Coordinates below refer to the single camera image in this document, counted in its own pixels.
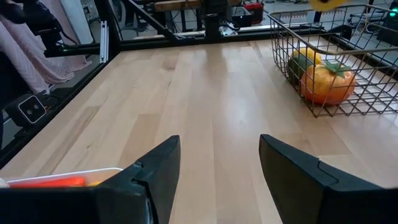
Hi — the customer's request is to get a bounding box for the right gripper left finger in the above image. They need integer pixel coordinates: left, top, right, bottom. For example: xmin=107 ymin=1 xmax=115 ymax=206
xmin=96 ymin=134 xmax=182 ymax=224

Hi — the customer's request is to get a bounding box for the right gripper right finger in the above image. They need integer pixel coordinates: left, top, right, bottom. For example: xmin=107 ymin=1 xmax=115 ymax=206
xmin=259 ymin=134 xmax=398 ymax=224

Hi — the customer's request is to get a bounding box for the orange carrot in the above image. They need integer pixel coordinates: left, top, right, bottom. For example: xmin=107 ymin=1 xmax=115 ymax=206
xmin=8 ymin=176 xmax=87 ymax=189

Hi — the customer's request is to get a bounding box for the dark green avocado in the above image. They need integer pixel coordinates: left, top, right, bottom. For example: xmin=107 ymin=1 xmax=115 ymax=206
xmin=287 ymin=55 xmax=313 ymax=86

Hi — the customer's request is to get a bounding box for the small yellow lemon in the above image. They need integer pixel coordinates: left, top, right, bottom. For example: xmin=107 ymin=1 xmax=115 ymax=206
xmin=291 ymin=47 xmax=323 ymax=65

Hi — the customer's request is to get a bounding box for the white plastic bin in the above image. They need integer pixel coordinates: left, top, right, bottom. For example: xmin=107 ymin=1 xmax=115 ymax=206
xmin=6 ymin=167 xmax=124 ymax=189

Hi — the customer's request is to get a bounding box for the wooden bench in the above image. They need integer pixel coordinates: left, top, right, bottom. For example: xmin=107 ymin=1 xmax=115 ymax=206
xmin=154 ymin=0 xmax=206 ymax=12

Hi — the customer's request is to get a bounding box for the pink cloth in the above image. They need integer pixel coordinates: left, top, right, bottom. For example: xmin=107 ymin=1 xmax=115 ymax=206
xmin=0 ymin=0 xmax=93 ymax=96

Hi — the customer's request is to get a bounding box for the white upright panel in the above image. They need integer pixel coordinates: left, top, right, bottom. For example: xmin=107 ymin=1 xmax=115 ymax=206
xmin=59 ymin=0 xmax=95 ymax=45

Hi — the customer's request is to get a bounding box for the red box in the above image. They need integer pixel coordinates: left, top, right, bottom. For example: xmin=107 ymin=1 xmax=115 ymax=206
xmin=241 ymin=2 xmax=265 ymax=25

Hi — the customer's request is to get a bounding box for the black equipment with green light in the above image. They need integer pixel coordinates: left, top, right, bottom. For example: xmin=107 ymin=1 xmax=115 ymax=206
xmin=376 ymin=4 xmax=398 ymax=43

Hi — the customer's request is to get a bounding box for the black aluminium table frame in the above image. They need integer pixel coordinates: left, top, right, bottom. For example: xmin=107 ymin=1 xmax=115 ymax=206
xmin=0 ymin=0 xmax=398 ymax=170

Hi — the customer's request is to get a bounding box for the silver aluminium bracket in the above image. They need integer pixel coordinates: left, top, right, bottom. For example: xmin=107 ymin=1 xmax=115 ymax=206
xmin=98 ymin=19 xmax=110 ymax=65

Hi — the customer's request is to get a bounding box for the black table-level camera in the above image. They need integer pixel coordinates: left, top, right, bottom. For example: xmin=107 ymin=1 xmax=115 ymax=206
xmin=4 ymin=93 xmax=52 ymax=128

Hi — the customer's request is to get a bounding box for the wire mesh basket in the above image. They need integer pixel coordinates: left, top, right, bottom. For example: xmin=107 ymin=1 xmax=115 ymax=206
xmin=267 ymin=3 xmax=398 ymax=118

